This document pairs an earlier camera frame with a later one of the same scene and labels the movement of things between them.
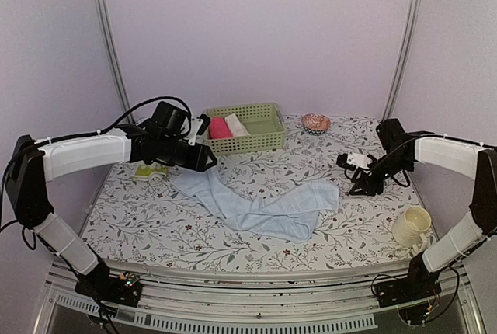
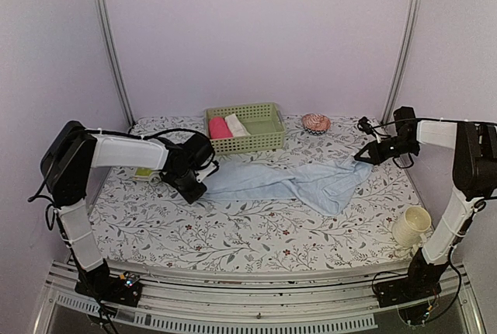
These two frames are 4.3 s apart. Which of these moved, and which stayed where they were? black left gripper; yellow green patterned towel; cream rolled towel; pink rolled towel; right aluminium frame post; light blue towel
Moved: light blue towel; black left gripper
Stayed: pink rolled towel; right aluminium frame post; yellow green patterned towel; cream rolled towel
